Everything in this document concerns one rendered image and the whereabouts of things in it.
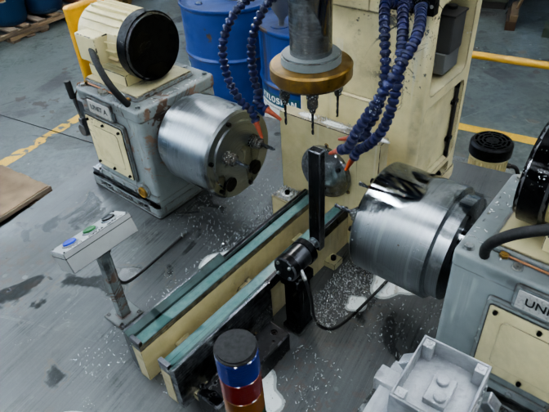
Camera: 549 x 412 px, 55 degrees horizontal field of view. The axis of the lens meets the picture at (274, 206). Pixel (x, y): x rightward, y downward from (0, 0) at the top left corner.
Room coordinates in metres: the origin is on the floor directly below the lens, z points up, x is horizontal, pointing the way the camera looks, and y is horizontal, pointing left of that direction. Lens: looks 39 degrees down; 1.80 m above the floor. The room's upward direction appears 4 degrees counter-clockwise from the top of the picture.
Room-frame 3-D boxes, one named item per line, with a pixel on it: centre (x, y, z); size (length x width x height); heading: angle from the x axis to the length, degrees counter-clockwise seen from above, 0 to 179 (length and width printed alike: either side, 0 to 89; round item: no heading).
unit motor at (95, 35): (1.44, 0.42, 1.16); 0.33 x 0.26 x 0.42; 48
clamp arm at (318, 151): (0.85, -0.09, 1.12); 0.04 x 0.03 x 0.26; 138
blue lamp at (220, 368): (0.43, 0.07, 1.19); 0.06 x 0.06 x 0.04
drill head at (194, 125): (1.27, 0.19, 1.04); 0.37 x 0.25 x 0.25; 48
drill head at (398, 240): (0.81, -0.32, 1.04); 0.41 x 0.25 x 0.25; 48
